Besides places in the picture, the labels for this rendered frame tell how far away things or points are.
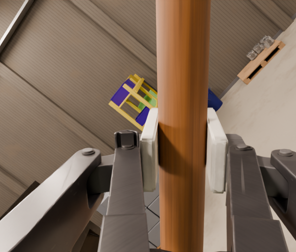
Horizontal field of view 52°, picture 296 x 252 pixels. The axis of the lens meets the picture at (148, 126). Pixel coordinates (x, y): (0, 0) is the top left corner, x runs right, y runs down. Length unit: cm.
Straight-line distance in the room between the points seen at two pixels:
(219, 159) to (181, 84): 5
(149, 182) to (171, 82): 6
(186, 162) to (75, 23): 809
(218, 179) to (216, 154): 1
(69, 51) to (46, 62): 70
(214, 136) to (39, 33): 843
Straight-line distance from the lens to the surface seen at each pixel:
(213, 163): 16
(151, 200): 454
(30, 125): 909
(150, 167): 16
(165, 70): 17
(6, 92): 916
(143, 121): 557
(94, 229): 214
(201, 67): 17
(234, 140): 18
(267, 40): 750
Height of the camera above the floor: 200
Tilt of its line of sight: 7 degrees down
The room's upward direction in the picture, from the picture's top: 51 degrees counter-clockwise
